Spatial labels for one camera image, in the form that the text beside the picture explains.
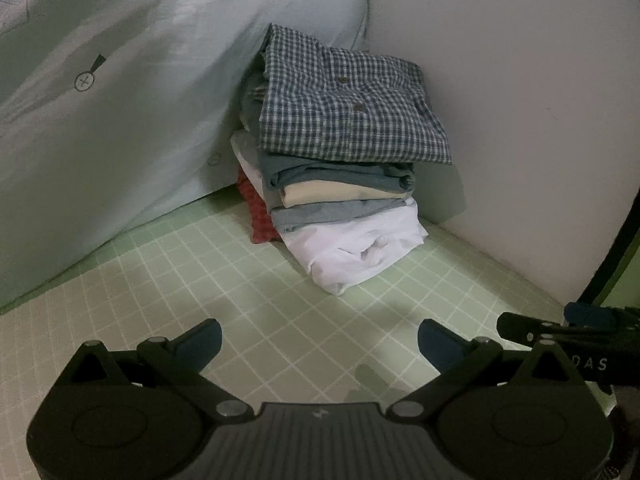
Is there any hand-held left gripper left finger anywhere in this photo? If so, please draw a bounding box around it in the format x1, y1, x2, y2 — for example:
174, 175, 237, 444
65, 317, 248, 422

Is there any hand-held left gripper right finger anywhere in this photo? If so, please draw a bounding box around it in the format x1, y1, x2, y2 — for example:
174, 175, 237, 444
389, 318, 583, 424

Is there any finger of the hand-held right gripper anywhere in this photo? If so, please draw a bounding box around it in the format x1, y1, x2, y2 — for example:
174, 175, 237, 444
564, 301, 640, 330
496, 311, 640, 349

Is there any blue checked shirt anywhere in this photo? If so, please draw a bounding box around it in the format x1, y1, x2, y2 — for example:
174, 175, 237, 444
257, 22, 453, 166

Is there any stack of folded clothes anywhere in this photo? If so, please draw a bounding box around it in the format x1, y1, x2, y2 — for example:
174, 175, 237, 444
230, 130, 430, 296

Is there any green grid bed sheet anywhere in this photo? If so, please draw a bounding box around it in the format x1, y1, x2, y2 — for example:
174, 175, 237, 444
0, 187, 640, 480

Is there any red textured garment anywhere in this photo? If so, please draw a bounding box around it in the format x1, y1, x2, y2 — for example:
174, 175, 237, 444
236, 167, 284, 245

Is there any grey-blue folded garment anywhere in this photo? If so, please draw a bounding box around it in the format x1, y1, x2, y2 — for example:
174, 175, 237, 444
270, 197, 417, 234

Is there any cream folded garment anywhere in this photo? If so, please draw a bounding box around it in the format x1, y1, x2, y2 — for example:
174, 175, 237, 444
279, 180, 414, 209

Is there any teal folded garment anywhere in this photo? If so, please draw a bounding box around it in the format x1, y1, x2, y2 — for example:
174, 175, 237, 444
257, 149, 417, 206

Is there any carrot print quilt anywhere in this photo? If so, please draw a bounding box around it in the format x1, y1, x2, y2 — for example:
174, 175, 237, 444
0, 0, 373, 311

